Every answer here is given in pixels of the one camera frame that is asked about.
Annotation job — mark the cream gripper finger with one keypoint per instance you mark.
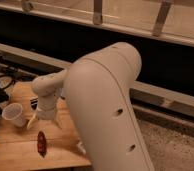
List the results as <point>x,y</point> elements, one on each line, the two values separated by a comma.
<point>57,121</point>
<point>32,122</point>

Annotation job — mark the white plastic cup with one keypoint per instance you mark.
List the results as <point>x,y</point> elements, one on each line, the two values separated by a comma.
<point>14,114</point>

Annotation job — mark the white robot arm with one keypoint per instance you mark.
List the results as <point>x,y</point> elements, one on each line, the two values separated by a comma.
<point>96,88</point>

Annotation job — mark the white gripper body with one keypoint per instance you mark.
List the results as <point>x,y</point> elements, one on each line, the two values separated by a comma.
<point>46,111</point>

